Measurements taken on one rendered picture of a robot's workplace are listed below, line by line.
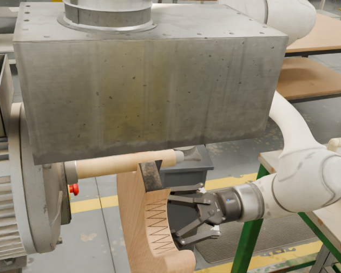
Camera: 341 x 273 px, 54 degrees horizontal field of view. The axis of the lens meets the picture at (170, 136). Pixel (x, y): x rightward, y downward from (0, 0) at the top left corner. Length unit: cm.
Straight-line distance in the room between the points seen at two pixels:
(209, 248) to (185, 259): 161
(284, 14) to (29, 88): 88
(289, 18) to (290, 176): 55
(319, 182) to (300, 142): 11
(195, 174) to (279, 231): 95
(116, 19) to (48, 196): 27
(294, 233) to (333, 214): 126
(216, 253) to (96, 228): 75
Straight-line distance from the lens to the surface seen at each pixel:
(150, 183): 57
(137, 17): 38
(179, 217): 175
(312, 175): 70
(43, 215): 51
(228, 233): 224
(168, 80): 38
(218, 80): 40
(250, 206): 82
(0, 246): 55
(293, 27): 114
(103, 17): 37
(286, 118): 80
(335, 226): 111
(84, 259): 206
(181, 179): 158
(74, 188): 98
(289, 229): 240
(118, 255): 206
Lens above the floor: 163
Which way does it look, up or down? 32 degrees down
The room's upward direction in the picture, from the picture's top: 5 degrees clockwise
